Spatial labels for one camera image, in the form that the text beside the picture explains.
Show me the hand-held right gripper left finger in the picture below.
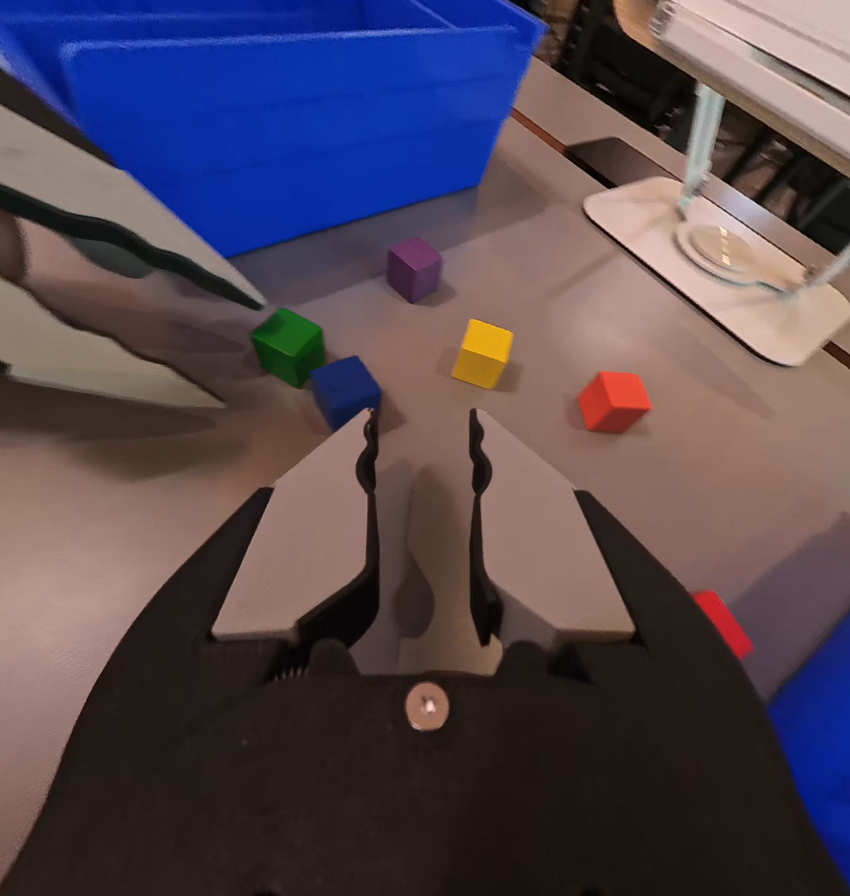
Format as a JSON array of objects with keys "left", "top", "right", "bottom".
[{"left": 211, "top": 408, "right": 382, "bottom": 648}]

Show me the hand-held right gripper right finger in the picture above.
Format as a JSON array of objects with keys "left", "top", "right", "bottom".
[{"left": 468, "top": 408, "right": 637, "bottom": 651}]

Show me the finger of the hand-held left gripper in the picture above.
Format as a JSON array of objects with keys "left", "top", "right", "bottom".
[
  {"left": 0, "top": 269, "right": 228, "bottom": 410},
  {"left": 0, "top": 94, "right": 268, "bottom": 311}
]

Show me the blue wooden cube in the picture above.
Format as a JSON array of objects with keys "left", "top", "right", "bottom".
[{"left": 310, "top": 355, "right": 383, "bottom": 431}]

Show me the orange wooden cube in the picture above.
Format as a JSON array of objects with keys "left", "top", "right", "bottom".
[{"left": 578, "top": 371, "right": 653, "bottom": 434}]

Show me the green wooden cube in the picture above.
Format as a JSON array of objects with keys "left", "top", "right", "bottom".
[{"left": 251, "top": 307, "right": 326, "bottom": 389}]

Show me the large blue plastic bin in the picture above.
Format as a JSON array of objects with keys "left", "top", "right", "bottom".
[{"left": 0, "top": 0, "right": 548, "bottom": 259}]

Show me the yellow wooden cube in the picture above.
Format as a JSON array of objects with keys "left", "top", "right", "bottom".
[{"left": 451, "top": 318, "right": 515, "bottom": 390}]

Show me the purple wooden cube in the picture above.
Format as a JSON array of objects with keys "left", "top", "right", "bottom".
[{"left": 386, "top": 237, "right": 444, "bottom": 305}]

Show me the grey desk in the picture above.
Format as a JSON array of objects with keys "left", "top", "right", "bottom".
[{"left": 0, "top": 56, "right": 850, "bottom": 896}]

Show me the red wooden cube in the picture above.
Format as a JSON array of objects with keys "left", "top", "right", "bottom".
[{"left": 691, "top": 590, "right": 755, "bottom": 660}]

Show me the blue plastic box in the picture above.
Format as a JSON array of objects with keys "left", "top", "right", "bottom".
[{"left": 768, "top": 588, "right": 850, "bottom": 896}]

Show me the white board with dark edge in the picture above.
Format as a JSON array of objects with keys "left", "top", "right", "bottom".
[{"left": 583, "top": 80, "right": 850, "bottom": 367}]

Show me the black flat rectangular object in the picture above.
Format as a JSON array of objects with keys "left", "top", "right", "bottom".
[{"left": 565, "top": 138, "right": 678, "bottom": 189}]

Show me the white monitor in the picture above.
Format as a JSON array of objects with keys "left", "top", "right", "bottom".
[{"left": 615, "top": 0, "right": 850, "bottom": 193}]

